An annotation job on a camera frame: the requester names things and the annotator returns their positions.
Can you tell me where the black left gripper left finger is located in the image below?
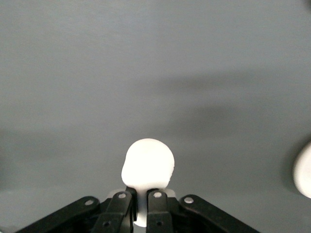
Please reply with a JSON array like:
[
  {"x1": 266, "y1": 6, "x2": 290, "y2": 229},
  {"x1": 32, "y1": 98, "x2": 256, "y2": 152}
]
[{"x1": 14, "y1": 189, "x2": 137, "y2": 233}]

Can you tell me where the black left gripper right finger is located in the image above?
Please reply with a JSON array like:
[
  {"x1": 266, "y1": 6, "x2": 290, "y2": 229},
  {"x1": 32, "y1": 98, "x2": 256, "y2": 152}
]
[{"x1": 146, "y1": 190, "x2": 260, "y2": 233}]

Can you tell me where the white steamed bun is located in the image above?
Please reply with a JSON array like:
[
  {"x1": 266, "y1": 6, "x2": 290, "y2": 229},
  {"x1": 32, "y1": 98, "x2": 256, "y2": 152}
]
[{"x1": 121, "y1": 138, "x2": 176, "y2": 228}]

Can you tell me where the round beige plate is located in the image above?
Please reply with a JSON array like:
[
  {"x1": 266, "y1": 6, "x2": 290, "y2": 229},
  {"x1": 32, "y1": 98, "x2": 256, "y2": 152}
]
[{"x1": 293, "y1": 141, "x2": 311, "y2": 199}]

